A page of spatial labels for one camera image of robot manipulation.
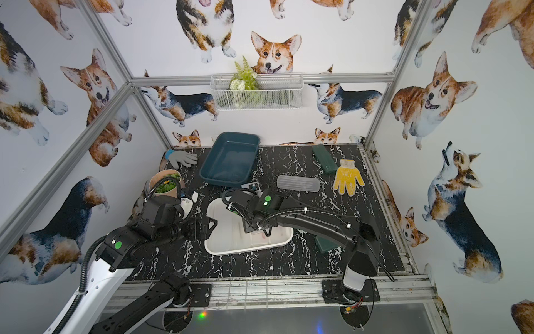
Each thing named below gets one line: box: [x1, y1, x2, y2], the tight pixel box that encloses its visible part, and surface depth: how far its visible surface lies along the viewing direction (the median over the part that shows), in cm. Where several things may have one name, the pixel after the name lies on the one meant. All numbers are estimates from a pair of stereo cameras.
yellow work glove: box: [332, 158, 366, 197], surface depth 109 cm
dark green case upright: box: [312, 144, 339, 174], surface depth 116 cm
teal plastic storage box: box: [199, 131, 261, 188], surface depth 122 cm
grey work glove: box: [164, 148, 199, 170], surface depth 116 cm
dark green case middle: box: [315, 235, 341, 254], surface depth 85 cm
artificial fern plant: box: [229, 54, 258, 110], surface depth 86 cm
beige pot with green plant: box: [148, 169, 185, 197], surface depth 95 cm
